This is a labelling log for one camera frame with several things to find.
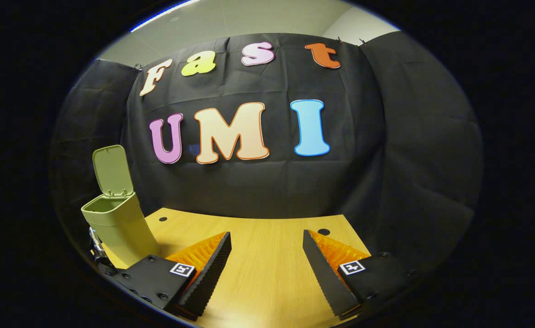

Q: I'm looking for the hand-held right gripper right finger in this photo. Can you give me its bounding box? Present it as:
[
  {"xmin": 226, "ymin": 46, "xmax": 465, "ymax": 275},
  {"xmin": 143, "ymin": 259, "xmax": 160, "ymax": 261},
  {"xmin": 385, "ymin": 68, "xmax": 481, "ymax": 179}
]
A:
[{"xmin": 302, "ymin": 229, "xmax": 413, "ymax": 321}]

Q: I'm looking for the black backdrop cloth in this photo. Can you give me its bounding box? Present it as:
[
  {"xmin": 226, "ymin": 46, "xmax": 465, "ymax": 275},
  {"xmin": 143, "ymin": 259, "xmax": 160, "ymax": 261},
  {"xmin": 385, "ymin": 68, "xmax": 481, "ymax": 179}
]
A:
[{"xmin": 49, "ymin": 31, "xmax": 484, "ymax": 274}]

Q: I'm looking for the green desktop garbage bin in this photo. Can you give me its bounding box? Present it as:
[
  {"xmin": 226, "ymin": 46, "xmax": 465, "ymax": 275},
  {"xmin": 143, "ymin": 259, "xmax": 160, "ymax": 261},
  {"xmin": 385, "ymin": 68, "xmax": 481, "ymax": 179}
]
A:
[{"xmin": 81, "ymin": 144, "xmax": 162, "ymax": 268}]

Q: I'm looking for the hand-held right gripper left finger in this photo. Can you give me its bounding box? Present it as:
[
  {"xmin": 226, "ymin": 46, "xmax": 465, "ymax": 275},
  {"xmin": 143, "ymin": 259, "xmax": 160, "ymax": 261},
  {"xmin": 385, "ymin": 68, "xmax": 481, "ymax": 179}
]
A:
[{"xmin": 112, "ymin": 231, "xmax": 233, "ymax": 321}]

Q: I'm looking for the wooden desktop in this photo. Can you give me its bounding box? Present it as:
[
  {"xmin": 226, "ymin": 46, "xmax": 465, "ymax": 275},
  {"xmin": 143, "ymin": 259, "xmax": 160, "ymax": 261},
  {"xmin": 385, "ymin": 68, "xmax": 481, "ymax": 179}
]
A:
[{"xmin": 101, "ymin": 207, "xmax": 372, "ymax": 328}]

